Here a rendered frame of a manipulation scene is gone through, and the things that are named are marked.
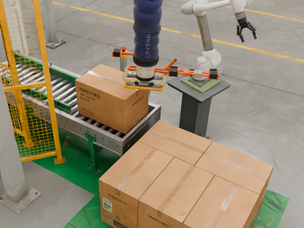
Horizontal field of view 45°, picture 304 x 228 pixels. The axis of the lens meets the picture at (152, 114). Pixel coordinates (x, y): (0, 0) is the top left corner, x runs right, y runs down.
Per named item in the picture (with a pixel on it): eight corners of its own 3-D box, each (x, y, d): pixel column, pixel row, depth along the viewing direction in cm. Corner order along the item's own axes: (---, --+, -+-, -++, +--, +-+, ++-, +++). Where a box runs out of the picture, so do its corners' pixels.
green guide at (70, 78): (-1, 53, 477) (-2, 47, 472) (6, 50, 484) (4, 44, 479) (97, 92, 412) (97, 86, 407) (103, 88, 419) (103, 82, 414)
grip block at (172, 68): (168, 76, 325) (168, 70, 322) (168, 71, 333) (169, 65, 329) (178, 77, 325) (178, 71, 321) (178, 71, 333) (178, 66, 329)
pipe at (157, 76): (124, 83, 325) (124, 78, 322) (128, 69, 345) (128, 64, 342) (163, 87, 323) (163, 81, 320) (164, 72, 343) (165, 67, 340)
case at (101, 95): (78, 112, 382) (74, 79, 358) (102, 95, 409) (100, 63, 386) (125, 134, 357) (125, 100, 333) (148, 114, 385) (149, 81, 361)
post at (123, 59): (120, 124, 458) (119, 51, 398) (123, 121, 463) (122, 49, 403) (124, 126, 455) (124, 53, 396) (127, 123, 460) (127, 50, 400)
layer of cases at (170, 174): (100, 210, 334) (98, 179, 310) (157, 149, 403) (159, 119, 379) (223, 279, 285) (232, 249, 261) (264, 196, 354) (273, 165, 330)
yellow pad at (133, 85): (124, 88, 326) (124, 83, 323) (125, 82, 334) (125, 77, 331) (162, 91, 324) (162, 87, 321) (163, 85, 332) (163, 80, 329)
